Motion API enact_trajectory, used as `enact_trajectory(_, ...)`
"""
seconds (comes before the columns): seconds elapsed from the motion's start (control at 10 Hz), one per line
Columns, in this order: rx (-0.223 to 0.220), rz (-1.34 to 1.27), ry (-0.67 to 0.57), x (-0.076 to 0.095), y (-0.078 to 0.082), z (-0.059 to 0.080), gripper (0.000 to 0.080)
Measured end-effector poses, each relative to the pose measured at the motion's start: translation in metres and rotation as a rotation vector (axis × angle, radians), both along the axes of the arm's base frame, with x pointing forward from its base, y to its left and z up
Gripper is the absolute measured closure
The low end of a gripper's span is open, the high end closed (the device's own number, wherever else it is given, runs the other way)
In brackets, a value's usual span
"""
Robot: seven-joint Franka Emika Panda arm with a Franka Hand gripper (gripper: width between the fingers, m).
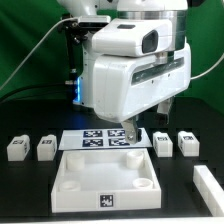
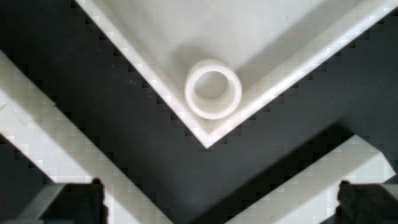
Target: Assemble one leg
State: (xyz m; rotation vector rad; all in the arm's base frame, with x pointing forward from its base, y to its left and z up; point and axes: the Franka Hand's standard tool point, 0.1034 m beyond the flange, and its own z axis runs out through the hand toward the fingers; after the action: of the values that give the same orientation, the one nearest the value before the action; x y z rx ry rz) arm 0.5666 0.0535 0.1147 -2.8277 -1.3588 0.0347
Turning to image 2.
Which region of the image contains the white square tabletop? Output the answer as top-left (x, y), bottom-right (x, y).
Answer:
top-left (77, 0), bottom-right (398, 146)

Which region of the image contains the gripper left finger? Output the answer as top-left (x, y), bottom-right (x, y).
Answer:
top-left (0, 178), bottom-right (109, 224)

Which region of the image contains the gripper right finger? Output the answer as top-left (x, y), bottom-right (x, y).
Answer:
top-left (334, 181), bottom-right (398, 224)

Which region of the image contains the white L-shaped obstacle wall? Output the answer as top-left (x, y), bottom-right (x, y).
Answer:
top-left (0, 52), bottom-right (395, 224)

